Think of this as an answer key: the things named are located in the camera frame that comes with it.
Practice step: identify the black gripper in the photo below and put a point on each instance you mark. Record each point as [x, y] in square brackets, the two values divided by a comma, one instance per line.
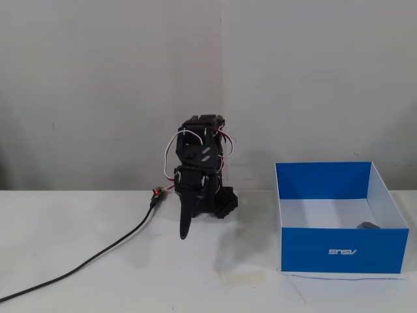
[189, 180]

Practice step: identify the gray cube block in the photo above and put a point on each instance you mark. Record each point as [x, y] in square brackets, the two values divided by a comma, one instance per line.
[368, 225]

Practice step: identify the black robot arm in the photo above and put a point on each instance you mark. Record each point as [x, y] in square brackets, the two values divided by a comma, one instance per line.
[198, 153]

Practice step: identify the blue and white cardboard box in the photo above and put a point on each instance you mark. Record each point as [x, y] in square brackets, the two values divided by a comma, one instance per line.
[342, 249]

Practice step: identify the small controller board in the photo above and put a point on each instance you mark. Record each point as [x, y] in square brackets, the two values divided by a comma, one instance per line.
[157, 192]

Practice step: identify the clear tape strip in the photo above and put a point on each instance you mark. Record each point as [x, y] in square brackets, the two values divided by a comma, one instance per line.
[245, 277]

